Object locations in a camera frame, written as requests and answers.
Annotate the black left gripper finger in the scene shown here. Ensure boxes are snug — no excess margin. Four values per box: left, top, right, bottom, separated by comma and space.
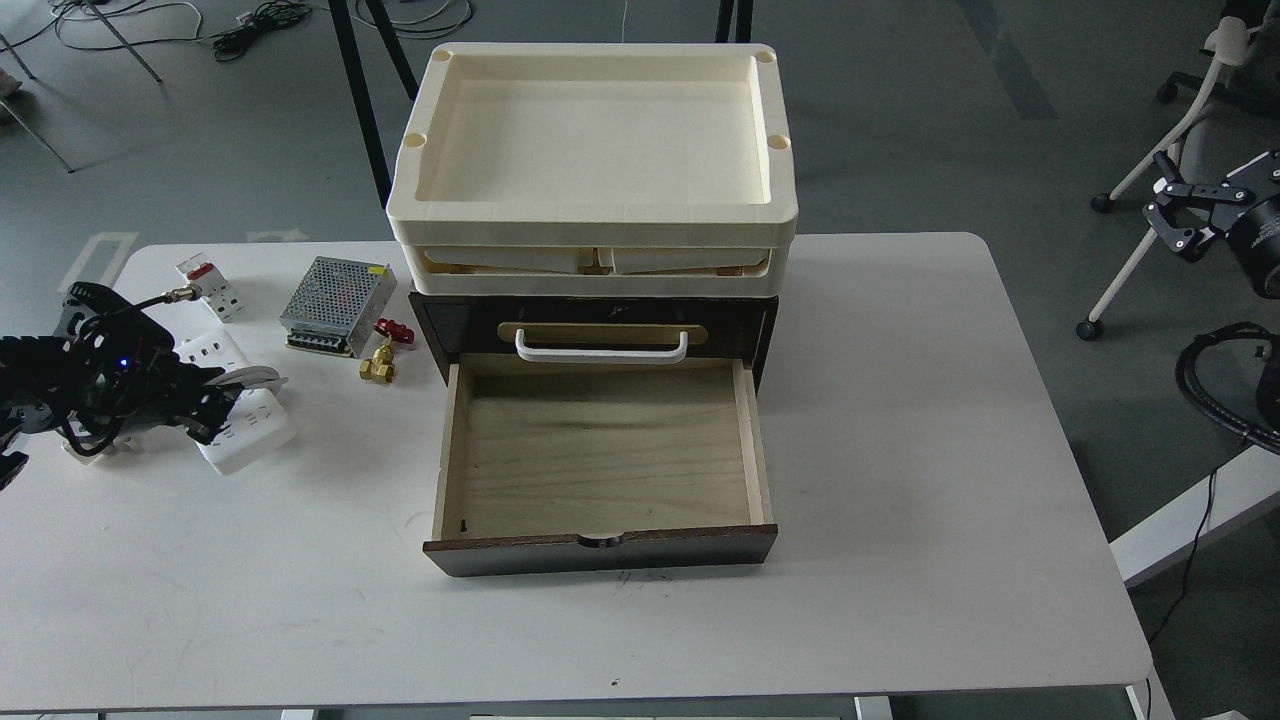
180, 366, 243, 446

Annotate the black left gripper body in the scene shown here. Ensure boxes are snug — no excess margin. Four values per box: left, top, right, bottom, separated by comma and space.
55, 281, 200, 434

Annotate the black table leg frame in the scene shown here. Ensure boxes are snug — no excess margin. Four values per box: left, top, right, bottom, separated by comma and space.
326, 1, 419, 209

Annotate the brass valve red handle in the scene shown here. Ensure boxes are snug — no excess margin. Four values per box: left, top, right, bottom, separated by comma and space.
358, 316, 415, 386

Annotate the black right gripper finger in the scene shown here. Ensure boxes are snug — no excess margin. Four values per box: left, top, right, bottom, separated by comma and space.
1152, 151, 1254, 204
1142, 199, 1236, 263

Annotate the white office chair base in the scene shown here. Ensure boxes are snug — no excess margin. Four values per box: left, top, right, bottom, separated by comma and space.
1075, 17, 1280, 341

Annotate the cream plastic tray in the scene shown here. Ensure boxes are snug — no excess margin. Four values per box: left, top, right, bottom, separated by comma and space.
387, 42, 797, 249
402, 243, 791, 299

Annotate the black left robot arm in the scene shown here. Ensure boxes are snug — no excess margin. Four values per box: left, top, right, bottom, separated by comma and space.
1, 282, 251, 486

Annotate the white red circuit breaker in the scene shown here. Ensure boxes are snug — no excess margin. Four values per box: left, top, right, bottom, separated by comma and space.
175, 252, 246, 322

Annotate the white power strip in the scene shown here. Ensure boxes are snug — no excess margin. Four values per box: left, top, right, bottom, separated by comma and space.
175, 328, 297, 475

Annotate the cream plastic tray lower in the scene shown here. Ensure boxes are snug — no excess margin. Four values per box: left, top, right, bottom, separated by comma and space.
402, 243, 791, 299

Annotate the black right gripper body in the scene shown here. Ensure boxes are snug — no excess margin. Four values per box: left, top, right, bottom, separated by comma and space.
1225, 150, 1279, 300

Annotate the open wooden drawer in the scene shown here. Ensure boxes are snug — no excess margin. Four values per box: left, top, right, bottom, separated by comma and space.
422, 355, 780, 577

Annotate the cream plastic tray top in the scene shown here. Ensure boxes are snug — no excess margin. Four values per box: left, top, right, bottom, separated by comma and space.
387, 42, 797, 249

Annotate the black corrugated cable hose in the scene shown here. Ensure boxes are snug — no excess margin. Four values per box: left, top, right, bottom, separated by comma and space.
1175, 322, 1280, 456

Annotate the metal mesh power supply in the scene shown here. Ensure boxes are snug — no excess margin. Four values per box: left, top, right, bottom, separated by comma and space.
279, 256, 397, 357

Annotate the white drawer handle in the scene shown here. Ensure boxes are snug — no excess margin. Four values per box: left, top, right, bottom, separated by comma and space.
515, 329, 689, 365

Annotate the black cable bundle on floor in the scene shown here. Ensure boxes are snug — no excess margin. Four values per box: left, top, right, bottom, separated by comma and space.
210, 0, 314, 63

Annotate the white plug adapter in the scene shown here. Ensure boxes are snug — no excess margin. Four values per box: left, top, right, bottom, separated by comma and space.
58, 418, 143, 466

